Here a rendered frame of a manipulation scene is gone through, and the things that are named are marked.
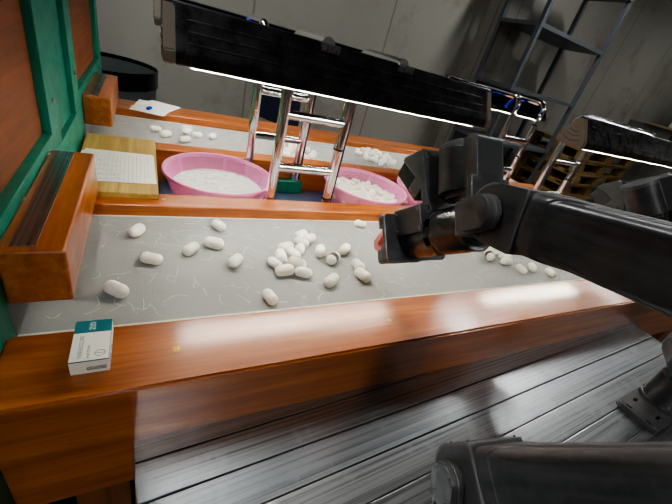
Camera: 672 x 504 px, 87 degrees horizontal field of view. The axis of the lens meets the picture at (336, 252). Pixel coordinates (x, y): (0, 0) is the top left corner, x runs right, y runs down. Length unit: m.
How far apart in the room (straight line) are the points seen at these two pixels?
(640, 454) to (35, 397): 0.49
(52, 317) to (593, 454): 0.58
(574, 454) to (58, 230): 0.54
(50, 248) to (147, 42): 2.68
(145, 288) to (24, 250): 0.18
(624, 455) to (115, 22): 3.08
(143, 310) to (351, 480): 0.36
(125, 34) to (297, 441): 2.86
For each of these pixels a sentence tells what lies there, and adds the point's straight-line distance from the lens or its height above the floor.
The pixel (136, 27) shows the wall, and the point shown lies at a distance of 3.08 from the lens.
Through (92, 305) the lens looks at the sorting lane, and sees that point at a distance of 0.59.
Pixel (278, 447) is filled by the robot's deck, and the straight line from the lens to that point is 0.52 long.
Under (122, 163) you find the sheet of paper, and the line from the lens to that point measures 0.93.
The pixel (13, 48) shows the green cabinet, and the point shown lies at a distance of 0.68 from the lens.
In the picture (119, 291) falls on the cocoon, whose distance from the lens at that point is 0.58.
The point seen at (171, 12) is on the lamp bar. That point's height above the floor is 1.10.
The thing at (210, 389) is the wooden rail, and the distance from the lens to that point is 0.47.
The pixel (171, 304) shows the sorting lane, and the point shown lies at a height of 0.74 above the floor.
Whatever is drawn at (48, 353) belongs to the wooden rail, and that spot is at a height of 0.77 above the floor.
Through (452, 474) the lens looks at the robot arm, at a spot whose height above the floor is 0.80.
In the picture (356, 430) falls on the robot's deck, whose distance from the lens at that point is 0.56.
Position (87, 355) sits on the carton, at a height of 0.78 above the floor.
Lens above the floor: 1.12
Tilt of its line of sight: 30 degrees down
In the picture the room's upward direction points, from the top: 16 degrees clockwise
